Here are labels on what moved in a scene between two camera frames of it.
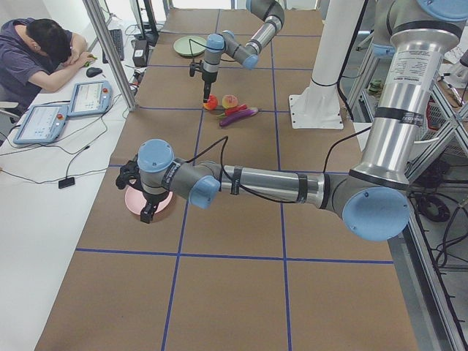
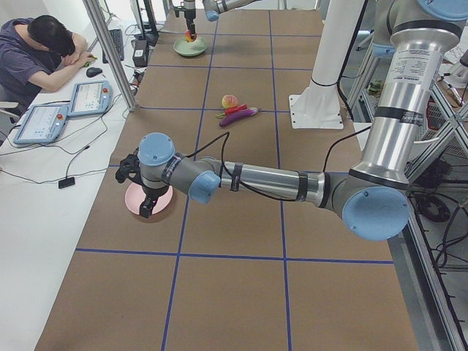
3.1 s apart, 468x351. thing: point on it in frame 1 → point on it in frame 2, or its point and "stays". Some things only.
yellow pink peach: x=229 y=101 stays
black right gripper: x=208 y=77 → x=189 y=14
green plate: x=182 y=45 stays
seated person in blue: x=34 y=55 stays
